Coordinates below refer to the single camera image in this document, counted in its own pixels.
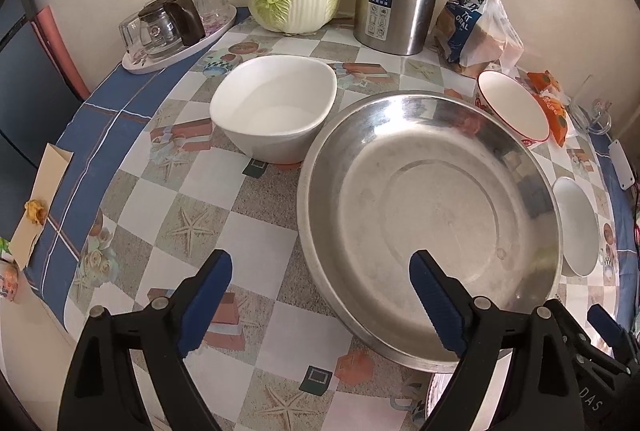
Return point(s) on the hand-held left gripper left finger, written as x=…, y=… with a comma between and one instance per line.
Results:
x=207, y=301

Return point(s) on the white plastic device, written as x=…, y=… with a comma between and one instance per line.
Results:
x=622, y=163

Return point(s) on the white oval tray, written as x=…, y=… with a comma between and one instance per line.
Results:
x=210, y=31

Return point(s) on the bagged sliced bread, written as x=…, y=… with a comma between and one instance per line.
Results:
x=480, y=36

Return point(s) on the white square bowl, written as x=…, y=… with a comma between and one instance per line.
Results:
x=272, y=106

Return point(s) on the yellow crumpled wrapper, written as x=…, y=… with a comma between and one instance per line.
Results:
x=36, y=212

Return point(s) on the large steel basin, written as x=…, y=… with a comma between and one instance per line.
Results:
x=400, y=211

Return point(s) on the dark blue cabinet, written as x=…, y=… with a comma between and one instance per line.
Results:
x=30, y=101

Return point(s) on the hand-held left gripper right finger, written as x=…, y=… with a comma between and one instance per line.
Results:
x=435, y=301

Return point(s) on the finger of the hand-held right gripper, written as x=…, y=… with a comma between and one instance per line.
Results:
x=572, y=328
x=602, y=325

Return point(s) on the red-rimmed white bowl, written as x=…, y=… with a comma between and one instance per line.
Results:
x=510, y=111

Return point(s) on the colourful printed packet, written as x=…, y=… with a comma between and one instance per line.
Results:
x=7, y=276

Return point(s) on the pink chair back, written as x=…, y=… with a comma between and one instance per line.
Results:
x=57, y=46

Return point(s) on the tan paper envelope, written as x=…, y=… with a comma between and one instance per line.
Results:
x=47, y=181

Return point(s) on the small white plate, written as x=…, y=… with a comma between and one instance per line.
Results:
x=575, y=226

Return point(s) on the clear glass mug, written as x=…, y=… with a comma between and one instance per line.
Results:
x=590, y=108

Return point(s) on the orange snack packet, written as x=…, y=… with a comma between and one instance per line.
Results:
x=542, y=81
x=552, y=118

